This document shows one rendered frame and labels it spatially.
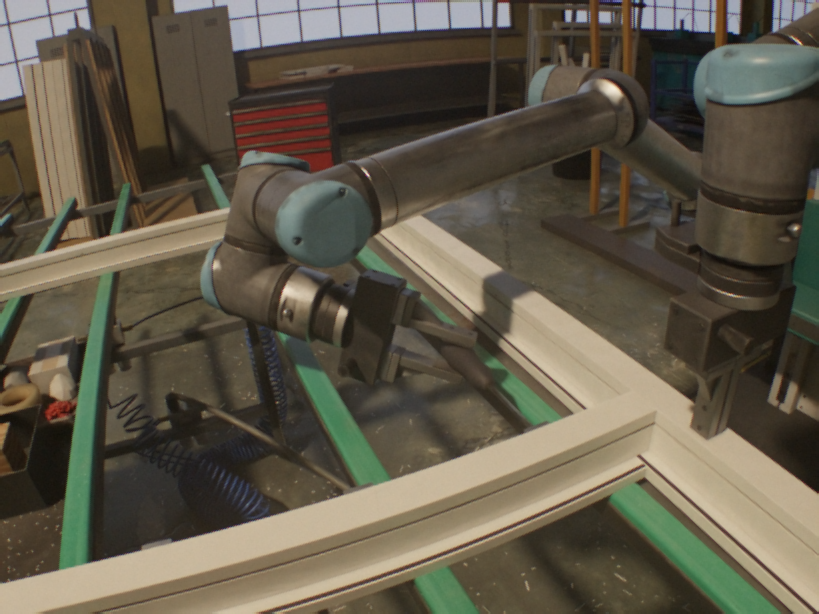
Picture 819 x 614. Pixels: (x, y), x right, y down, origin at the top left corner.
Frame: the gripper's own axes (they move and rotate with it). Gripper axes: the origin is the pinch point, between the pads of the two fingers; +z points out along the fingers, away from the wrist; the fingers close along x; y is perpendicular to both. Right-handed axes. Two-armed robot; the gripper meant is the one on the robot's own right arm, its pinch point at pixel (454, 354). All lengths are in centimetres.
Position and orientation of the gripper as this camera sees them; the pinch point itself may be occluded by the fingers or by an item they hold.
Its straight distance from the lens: 71.7
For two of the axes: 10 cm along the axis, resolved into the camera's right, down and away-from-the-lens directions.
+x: 2.5, -9.2, -3.2
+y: -2.3, 2.6, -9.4
